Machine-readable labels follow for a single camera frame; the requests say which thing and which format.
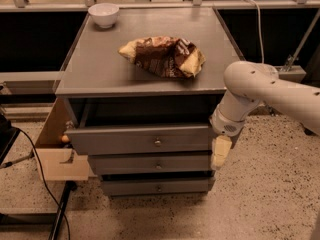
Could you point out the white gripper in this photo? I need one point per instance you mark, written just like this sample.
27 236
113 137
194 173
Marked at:
225 124

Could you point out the grey top drawer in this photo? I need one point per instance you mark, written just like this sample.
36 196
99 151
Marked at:
141 139

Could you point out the grey drawer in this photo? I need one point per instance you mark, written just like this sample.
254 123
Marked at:
141 139
150 163
159 186

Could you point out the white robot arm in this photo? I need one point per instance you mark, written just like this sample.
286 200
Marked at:
247 85

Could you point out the grey drawer cabinet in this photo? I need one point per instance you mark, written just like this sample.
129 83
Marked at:
144 108

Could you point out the grey bottom drawer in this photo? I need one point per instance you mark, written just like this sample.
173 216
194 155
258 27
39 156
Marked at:
159 186

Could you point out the grey middle drawer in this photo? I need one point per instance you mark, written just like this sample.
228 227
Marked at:
150 163

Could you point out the wooden open box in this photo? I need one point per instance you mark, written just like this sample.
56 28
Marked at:
59 161

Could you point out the brown yellow chip bag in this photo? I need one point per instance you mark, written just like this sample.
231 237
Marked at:
164 56

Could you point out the small orange ball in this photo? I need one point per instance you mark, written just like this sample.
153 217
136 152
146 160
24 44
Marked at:
65 139

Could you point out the black floor stand bar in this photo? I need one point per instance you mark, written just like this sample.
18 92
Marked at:
61 208

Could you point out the white ceramic bowl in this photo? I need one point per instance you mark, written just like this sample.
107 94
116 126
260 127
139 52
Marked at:
104 14

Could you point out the black object at left edge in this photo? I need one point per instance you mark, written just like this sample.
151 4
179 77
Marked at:
8 135

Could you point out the metal railing frame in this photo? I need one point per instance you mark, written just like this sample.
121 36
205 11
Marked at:
33 77

